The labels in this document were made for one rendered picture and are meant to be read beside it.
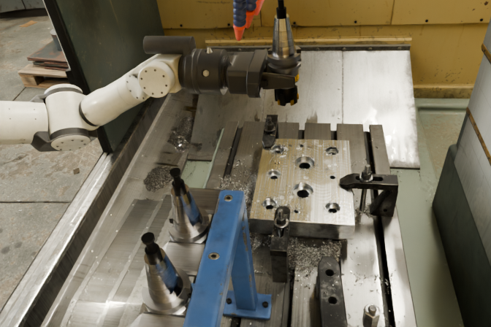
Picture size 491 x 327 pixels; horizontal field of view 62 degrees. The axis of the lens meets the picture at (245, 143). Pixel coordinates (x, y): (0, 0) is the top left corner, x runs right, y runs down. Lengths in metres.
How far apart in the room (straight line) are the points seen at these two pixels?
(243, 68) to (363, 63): 1.14
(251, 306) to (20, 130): 0.58
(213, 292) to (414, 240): 0.95
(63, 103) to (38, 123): 0.06
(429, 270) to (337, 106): 0.72
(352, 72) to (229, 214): 1.28
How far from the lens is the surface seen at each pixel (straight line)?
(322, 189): 0.99
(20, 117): 0.95
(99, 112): 0.91
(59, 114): 0.94
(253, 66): 0.76
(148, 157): 1.67
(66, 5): 1.31
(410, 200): 1.52
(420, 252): 1.38
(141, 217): 1.39
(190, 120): 1.83
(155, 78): 0.79
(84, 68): 1.36
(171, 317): 0.56
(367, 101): 1.74
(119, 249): 1.30
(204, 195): 0.68
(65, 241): 1.28
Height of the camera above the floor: 1.69
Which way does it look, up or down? 39 degrees down
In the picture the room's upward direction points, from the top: 6 degrees counter-clockwise
